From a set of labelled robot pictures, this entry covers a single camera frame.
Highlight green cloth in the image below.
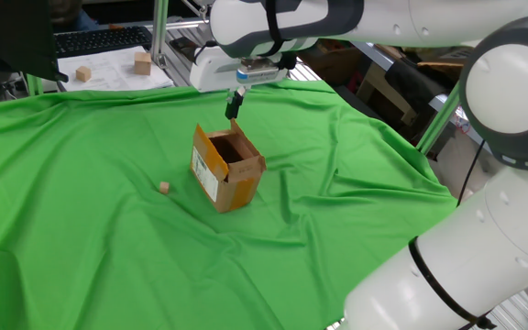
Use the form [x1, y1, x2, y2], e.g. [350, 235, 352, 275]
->
[0, 80, 458, 330]

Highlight black monitor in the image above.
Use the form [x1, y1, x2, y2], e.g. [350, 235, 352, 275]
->
[0, 0, 69, 83]

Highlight person in blue clothing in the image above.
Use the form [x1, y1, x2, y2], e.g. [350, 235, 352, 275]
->
[48, 0, 101, 33]

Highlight wooden furniture pieces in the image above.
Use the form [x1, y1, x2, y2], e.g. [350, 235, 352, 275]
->
[357, 43, 469, 138]

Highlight open cardboard box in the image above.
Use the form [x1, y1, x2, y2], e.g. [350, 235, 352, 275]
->
[189, 117, 268, 215]

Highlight silver wrist camera blue caps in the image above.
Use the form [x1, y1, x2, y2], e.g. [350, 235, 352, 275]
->
[235, 62, 281, 87]

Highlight white paper sheets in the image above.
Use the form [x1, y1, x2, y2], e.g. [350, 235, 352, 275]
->
[57, 45, 175, 93]

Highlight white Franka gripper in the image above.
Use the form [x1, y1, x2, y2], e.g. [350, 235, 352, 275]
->
[189, 44, 292, 121]

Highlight black smartphone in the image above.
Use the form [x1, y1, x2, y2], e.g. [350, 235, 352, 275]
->
[169, 36, 201, 63]

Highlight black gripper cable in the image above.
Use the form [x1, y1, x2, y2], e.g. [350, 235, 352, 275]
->
[192, 39, 220, 64]

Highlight black cable bundle with straps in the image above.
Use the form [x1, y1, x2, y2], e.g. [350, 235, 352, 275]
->
[266, 0, 497, 330]

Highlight silver aluminium frame rail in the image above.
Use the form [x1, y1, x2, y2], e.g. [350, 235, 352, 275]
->
[165, 16, 210, 32]

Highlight black keyboard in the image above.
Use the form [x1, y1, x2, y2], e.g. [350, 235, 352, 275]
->
[53, 26, 154, 60]

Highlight green aluminium frame post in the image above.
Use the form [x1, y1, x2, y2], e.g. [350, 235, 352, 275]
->
[415, 82, 462, 156]
[25, 72, 45, 97]
[151, 0, 170, 69]

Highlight large wooden block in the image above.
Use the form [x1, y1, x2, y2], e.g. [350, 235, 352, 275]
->
[133, 51, 153, 77]

